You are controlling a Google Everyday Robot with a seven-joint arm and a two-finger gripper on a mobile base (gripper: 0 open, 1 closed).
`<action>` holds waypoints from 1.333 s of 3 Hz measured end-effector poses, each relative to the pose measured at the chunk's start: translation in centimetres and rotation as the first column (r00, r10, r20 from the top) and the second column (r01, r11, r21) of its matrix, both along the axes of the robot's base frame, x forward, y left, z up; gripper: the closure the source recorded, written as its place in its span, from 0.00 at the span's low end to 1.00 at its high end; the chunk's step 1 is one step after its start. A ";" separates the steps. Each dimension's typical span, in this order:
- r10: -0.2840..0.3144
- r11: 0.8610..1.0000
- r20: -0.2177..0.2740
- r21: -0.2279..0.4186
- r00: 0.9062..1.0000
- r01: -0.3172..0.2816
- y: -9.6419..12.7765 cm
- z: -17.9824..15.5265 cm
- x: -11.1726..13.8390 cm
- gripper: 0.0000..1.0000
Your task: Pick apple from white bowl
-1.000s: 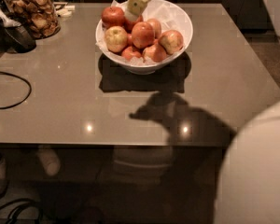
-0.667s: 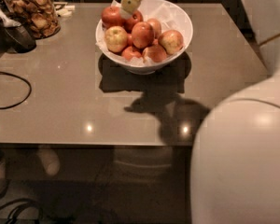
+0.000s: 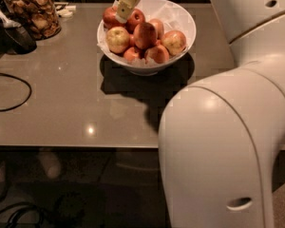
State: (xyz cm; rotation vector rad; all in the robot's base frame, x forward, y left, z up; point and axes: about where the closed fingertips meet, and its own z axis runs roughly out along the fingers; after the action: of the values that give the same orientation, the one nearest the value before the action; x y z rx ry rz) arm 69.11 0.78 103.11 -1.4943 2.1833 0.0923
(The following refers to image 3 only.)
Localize large red apple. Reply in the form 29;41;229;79
134;22;157;49

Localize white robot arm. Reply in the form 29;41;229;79
159;0;285;228

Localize red apple back middle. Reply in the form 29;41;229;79
125;9;145;33

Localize dark red apple back left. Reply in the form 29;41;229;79
103;6;125;29

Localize white bowl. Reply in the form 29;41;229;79
97;0;197;76

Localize yellow green apple left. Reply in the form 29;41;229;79
105;27;130;54

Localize pale red apple back right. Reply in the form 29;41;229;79
149;18;164;39

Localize red apple front left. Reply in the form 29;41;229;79
123;47;143;62

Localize red apple front right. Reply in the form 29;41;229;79
144;45;169;64

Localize yellow red apple right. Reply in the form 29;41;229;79
161;29;186;56

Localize small white items behind jar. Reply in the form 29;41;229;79
55;4;76;18

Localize glass jar of dried chips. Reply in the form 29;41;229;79
4;0;61;40

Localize black round appliance with spoon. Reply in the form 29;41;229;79
0;10;37;54

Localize white shoe under table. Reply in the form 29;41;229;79
37;151;62;180

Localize black cable on table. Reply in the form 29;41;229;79
0;71;33;113

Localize black cables on floor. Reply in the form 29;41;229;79
0;201;45;228

